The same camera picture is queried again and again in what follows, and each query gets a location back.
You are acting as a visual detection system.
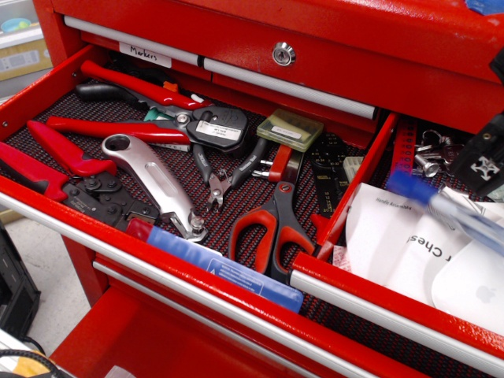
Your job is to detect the open red drawer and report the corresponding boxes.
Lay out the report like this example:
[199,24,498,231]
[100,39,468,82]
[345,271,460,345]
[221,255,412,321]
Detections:
[290,113,503,377]
[0,43,398,378]

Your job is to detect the blue dry erase marker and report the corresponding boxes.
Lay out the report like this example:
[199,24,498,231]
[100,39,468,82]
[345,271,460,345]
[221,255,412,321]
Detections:
[387,170,503,254]

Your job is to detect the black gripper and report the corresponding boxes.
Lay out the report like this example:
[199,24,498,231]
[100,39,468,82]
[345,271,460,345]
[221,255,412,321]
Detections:
[450,113,503,196]

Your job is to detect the silver keys bunch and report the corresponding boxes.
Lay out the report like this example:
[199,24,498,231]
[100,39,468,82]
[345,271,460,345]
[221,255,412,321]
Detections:
[413,129,464,178]

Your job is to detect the red handled crimping tool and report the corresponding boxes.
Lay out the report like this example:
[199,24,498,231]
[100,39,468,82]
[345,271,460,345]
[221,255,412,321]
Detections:
[1,120,159,231]

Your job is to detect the left open red drawer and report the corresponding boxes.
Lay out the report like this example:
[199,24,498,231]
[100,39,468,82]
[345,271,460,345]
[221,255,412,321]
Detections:
[0,43,398,378]

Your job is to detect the clear plastic bag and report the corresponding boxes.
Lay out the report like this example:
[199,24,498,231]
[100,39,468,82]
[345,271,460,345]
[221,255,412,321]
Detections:
[487,185,504,203]

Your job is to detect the red screwdriver bit holder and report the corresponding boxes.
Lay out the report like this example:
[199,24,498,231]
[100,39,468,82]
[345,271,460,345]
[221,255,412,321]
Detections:
[252,144,302,183]

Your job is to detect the red and black scissors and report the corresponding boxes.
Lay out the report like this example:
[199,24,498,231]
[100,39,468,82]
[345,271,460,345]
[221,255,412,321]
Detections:
[228,181,315,283]

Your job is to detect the small grey flush cutters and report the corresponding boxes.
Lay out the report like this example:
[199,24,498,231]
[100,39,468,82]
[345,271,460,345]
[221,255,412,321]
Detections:
[192,138,269,211]

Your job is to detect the white markers label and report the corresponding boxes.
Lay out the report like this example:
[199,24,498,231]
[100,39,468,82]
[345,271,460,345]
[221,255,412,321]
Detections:
[119,42,172,68]

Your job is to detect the black wire stripper gauge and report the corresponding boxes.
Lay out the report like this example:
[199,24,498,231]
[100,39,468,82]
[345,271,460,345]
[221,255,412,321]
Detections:
[309,132,349,218]

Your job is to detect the red drill bit holder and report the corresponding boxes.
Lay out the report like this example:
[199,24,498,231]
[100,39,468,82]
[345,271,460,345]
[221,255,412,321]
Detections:
[391,117,417,176]

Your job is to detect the silver chest lock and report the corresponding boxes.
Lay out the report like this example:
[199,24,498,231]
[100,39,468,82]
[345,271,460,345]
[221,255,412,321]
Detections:
[272,42,296,66]

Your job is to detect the blue tape on chest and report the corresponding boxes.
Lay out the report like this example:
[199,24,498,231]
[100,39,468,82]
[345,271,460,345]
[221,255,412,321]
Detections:
[465,0,504,16]

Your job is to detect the red metal tool chest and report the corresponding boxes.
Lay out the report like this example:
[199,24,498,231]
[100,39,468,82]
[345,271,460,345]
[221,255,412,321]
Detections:
[31,0,504,378]

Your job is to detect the white apple mouse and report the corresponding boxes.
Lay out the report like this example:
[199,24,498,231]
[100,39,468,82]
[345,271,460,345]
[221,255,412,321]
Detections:
[432,241,503,335]

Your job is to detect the right open red drawer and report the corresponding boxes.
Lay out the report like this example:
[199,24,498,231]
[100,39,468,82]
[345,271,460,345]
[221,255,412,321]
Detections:
[290,113,503,377]

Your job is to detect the black crate on floor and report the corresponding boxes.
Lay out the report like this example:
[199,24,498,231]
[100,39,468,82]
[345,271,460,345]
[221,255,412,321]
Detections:
[1,224,41,339]

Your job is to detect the blue plastic blade pack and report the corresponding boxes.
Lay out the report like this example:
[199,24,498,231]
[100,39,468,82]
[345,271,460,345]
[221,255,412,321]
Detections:
[126,218,304,313]

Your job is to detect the white plastic connector block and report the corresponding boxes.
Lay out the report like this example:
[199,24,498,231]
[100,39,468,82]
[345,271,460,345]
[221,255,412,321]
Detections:
[343,156,364,183]

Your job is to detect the red and black snips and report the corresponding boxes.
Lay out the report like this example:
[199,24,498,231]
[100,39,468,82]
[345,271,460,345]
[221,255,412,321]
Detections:
[80,60,213,117]

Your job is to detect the white instruction paper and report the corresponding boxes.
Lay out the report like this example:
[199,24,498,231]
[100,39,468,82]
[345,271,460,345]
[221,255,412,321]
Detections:
[346,182,504,300]

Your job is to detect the clear green plastic case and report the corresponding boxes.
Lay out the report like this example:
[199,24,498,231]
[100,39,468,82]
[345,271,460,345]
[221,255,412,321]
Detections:
[256,109,324,153]

